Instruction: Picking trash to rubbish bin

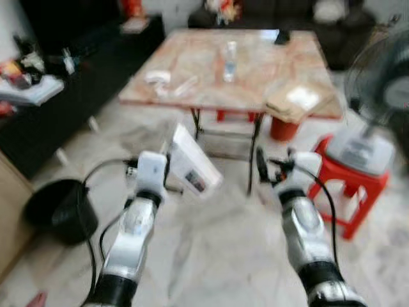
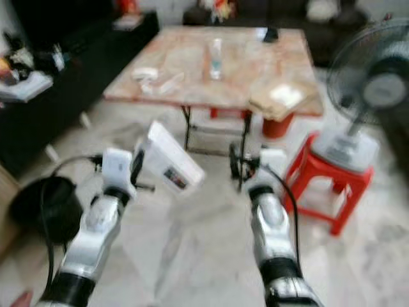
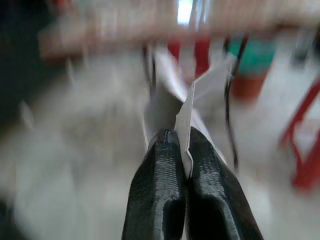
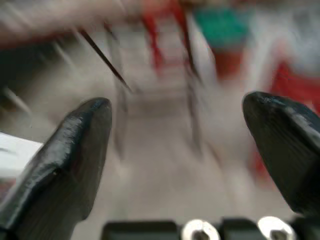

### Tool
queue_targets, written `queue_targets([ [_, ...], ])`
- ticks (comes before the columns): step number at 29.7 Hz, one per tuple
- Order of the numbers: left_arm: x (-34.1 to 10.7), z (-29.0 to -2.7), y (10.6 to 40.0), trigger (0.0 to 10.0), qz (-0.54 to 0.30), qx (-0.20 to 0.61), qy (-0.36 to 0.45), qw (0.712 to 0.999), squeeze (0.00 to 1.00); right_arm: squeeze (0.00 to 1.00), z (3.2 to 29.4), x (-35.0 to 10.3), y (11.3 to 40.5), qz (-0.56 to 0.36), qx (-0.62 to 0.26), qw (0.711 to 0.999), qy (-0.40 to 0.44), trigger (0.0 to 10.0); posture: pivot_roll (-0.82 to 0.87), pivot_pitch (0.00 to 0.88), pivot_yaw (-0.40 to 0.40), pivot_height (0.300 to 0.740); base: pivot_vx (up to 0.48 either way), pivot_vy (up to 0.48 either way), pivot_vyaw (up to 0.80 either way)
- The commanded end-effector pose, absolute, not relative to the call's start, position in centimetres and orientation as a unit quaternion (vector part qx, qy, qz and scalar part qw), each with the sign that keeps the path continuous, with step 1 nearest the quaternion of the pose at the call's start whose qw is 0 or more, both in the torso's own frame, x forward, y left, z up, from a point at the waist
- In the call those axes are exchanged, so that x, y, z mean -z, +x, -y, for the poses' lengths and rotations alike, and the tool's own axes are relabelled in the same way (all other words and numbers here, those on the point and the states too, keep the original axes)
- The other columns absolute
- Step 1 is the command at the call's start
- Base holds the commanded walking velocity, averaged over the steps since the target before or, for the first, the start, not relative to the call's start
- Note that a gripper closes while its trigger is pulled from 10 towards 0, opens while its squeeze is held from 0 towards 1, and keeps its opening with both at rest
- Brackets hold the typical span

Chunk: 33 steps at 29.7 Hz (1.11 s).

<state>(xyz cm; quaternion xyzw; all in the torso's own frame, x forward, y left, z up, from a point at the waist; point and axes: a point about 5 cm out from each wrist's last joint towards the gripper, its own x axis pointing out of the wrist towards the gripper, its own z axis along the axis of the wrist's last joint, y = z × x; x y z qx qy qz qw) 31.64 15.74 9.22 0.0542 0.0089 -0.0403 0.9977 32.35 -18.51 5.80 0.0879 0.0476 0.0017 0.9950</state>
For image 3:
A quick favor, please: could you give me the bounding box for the white paper trash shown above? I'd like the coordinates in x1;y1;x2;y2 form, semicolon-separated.
143;48;237;180

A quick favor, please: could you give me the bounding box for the green and red container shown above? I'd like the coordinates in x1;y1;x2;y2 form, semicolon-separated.
229;39;276;101

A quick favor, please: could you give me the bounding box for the red plastic stool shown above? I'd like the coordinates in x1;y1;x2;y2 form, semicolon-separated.
166;37;211;79
279;77;320;192

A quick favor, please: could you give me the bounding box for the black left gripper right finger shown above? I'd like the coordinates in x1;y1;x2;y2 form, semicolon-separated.
186;126;265;240

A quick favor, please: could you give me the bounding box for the dark sofa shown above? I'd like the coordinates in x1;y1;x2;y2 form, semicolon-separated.
0;0;58;106

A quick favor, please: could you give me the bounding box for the marble top folding table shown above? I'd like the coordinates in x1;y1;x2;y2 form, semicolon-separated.
37;0;320;173

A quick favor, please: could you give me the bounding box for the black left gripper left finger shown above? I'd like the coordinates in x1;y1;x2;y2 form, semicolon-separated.
122;128;188;240

